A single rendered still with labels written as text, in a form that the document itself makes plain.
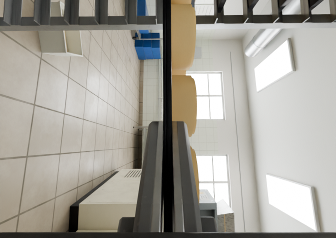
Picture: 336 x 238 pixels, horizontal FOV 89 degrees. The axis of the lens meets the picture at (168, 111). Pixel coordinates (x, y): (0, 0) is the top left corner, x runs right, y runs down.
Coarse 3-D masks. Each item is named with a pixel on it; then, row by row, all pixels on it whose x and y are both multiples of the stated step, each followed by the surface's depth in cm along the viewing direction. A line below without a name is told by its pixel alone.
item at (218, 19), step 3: (213, 0) 54; (216, 0) 51; (213, 3) 54; (216, 3) 51; (216, 6) 51; (216, 9) 50; (222, 9) 53; (216, 12) 50; (222, 12) 53; (216, 15) 50; (219, 15) 53; (222, 15) 53; (216, 18) 50; (219, 18) 53; (222, 18) 53; (216, 21) 53; (219, 21) 53; (222, 21) 53
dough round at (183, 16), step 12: (180, 12) 12; (192, 12) 12; (180, 24) 12; (192, 24) 12; (180, 36) 12; (192, 36) 12; (180, 48) 12; (192, 48) 13; (180, 60) 13; (192, 60) 13
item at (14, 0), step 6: (6, 0) 51; (12, 0) 53; (18, 0) 54; (6, 6) 51; (12, 6) 53; (18, 6) 53; (6, 12) 51; (12, 12) 53; (18, 12) 53; (6, 18) 51; (12, 18) 53; (18, 18) 53; (12, 24) 53; (18, 24) 53
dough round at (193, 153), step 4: (192, 152) 12; (192, 156) 12; (192, 160) 12; (196, 160) 12; (196, 164) 12; (196, 168) 12; (196, 172) 11; (196, 176) 11; (196, 180) 11; (196, 184) 11; (196, 188) 11
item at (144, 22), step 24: (0, 24) 53; (24, 24) 53; (96, 24) 53; (120, 24) 53; (144, 24) 53; (216, 24) 53; (240, 24) 53; (264, 24) 53; (288, 24) 53; (312, 24) 54
